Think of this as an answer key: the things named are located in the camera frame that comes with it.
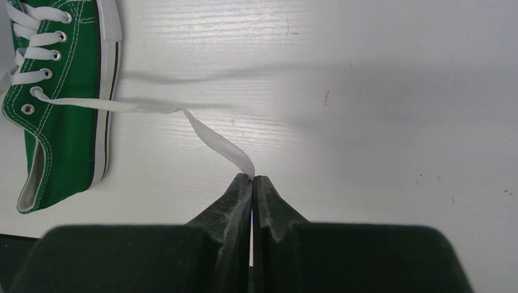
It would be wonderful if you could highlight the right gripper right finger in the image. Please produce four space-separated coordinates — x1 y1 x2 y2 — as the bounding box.
252 176 472 292

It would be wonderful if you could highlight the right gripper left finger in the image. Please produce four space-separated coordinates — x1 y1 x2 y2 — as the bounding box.
10 174 252 292

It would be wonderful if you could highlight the green canvas sneaker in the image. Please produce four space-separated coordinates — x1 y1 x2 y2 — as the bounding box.
2 1 122 214

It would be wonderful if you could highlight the white shoelace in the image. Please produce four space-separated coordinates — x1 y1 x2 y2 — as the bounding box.
6 2 255 178

